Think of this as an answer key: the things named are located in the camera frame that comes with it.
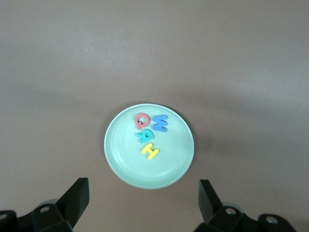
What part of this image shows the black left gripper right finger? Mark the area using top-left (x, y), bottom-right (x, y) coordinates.
top-left (195, 179), bottom-right (296, 232)

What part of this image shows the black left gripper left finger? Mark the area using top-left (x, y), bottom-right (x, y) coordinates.
top-left (0, 177), bottom-right (90, 232)

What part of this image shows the yellow foam capital H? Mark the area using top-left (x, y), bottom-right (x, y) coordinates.
top-left (140, 142), bottom-right (160, 160)

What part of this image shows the teal foam capital R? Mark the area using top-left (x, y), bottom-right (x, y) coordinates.
top-left (135, 128), bottom-right (155, 144)

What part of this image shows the blue foam capital W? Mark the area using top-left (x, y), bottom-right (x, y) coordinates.
top-left (151, 114), bottom-right (169, 133)

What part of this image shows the pink foam capital Q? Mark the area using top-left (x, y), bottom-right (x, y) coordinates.
top-left (134, 112), bottom-right (150, 130)

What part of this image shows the pale green plate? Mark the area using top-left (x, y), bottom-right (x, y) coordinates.
top-left (103, 103), bottom-right (195, 190)

